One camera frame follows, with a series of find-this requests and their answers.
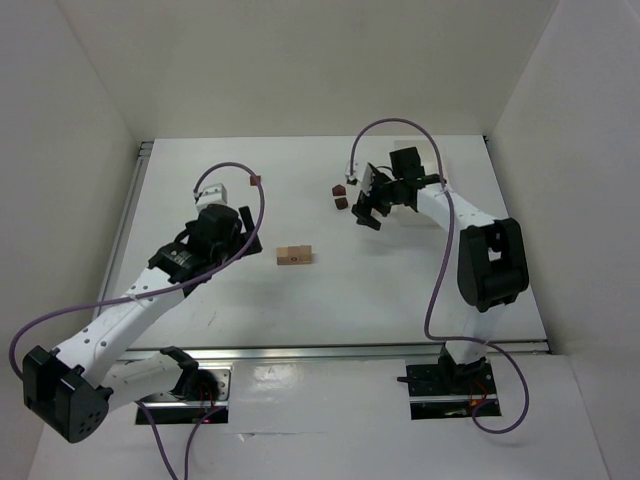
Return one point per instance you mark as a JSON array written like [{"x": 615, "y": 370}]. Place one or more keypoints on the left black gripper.
[{"x": 245, "y": 240}]

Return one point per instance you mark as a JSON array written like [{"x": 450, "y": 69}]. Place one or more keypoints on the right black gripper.
[{"x": 373, "y": 195}]

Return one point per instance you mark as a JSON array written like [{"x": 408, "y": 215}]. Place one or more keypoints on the white plastic bin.
[{"x": 405, "y": 216}]

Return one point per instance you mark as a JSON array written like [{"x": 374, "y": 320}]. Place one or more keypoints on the dark brown house block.
[{"x": 339, "y": 191}]

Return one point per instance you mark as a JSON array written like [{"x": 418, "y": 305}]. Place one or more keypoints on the long light wood block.
[{"x": 292, "y": 261}]

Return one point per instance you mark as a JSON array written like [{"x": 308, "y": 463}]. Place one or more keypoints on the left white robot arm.
[{"x": 73, "y": 386}]

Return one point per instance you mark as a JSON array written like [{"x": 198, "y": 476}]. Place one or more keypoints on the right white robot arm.
[{"x": 484, "y": 255}]

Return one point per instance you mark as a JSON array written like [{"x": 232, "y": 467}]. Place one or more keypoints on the dark brown wood block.
[{"x": 341, "y": 203}]

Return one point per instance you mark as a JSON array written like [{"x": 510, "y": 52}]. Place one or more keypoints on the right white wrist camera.
[{"x": 360, "y": 174}]

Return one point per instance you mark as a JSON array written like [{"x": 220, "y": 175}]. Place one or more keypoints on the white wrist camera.
[
  {"x": 215, "y": 194},
  {"x": 360, "y": 174}
]

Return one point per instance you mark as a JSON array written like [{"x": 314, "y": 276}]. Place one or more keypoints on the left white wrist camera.
[{"x": 215, "y": 194}]

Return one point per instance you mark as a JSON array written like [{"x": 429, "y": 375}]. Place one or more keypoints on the aluminium left rail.
[{"x": 116, "y": 255}]

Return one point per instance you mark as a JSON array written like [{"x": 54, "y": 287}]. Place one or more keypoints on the aluminium rail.
[
  {"x": 330, "y": 351},
  {"x": 116, "y": 255}
]

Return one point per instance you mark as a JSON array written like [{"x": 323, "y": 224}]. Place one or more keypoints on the aluminium front rail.
[{"x": 330, "y": 351}]

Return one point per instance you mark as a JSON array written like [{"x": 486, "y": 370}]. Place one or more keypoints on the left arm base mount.
[{"x": 168, "y": 409}]

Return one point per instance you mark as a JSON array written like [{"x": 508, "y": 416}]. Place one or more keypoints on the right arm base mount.
[{"x": 431, "y": 397}]

